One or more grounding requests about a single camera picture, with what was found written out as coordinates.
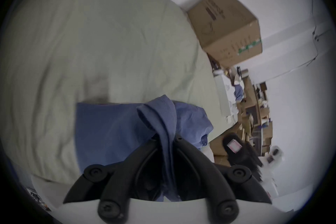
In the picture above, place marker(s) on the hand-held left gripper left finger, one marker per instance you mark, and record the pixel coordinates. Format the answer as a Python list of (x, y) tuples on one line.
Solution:
[(115, 178)]

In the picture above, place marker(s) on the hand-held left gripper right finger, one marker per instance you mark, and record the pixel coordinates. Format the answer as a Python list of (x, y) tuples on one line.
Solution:
[(204, 173)]

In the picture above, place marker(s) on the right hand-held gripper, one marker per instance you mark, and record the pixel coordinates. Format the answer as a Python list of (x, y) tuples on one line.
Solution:
[(274, 158)]

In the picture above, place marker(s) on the blue shirt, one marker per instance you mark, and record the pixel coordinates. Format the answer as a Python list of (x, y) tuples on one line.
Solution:
[(110, 128)]

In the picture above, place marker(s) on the pile of brown cartons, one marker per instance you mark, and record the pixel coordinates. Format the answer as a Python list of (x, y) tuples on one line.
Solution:
[(258, 112)]

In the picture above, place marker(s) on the large brown carton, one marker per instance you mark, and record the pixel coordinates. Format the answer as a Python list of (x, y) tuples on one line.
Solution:
[(225, 26)]

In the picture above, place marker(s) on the bed with pale green sheet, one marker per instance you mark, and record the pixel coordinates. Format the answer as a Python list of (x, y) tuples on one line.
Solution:
[(99, 41)]

